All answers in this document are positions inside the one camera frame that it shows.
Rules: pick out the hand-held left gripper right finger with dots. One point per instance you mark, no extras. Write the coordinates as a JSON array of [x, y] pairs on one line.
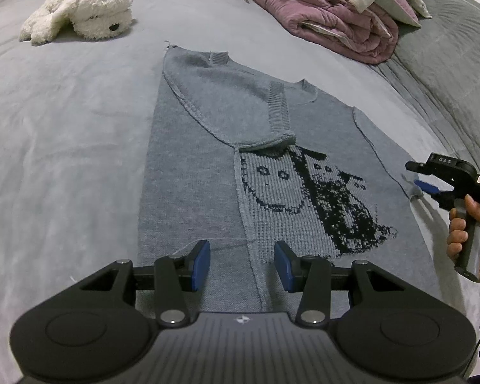
[[284, 266]]

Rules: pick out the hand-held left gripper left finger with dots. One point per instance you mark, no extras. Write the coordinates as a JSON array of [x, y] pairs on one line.
[[200, 266]]

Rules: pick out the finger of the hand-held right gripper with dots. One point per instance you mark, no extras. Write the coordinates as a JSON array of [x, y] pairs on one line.
[[452, 168], [428, 187]]

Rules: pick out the grey knit sweater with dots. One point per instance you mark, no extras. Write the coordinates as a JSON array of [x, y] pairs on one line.
[[200, 168]]

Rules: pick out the grey quilted blanket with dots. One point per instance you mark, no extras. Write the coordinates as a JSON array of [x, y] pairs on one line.
[[456, 68]]

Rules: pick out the grey bed sheet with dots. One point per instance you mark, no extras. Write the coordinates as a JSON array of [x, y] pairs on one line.
[[64, 128]]

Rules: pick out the pink folded quilt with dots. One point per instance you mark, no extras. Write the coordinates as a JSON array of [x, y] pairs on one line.
[[324, 12]]

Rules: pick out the white plush dog toy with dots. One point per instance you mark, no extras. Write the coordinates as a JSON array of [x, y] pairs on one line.
[[88, 8]]

